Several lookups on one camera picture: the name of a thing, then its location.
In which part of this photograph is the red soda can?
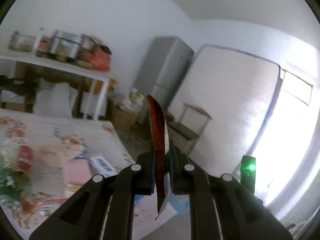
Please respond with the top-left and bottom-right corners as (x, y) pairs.
(15, 145), (34, 175)

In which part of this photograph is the grey refrigerator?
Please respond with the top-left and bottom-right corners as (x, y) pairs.
(133, 36), (194, 112)

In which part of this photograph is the white shelf table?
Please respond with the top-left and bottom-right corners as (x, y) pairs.
(1, 50), (111, 121)

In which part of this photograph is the cardboard box with bags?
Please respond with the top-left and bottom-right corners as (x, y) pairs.
(110, 88), (145, 131)

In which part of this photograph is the white sack under shelf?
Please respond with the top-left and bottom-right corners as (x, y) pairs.
(33, 78), (79, 118)

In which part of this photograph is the silver metal pot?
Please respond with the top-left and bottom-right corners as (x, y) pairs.
(48, 30), (82, 60)

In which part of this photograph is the glass bowl on shelf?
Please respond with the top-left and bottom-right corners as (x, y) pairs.
(8, 31), (36, 52)

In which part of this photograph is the red snack wrapper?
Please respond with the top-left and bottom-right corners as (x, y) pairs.
(146, 94), (171, 215)

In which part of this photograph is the dark cloth under shelf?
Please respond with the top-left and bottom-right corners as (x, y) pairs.
(0, 75), (37, 96)

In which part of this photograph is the blue white toothpaste box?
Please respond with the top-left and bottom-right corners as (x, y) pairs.
(89, 155), (118, 178)

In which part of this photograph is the white mattress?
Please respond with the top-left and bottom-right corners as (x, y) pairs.
(169, 45), (280, 176)

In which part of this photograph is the wooden chair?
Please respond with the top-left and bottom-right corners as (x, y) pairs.
(167, 102), (212, 155)

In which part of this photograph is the floral tablecloth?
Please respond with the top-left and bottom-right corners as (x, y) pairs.
(0, 108), (179, 240)

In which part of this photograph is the beige paper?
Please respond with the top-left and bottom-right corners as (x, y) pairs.
(36, 144), (85, 168)

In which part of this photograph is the green plastic bottle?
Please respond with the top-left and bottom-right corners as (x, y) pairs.
(1, 154), (23, 200)

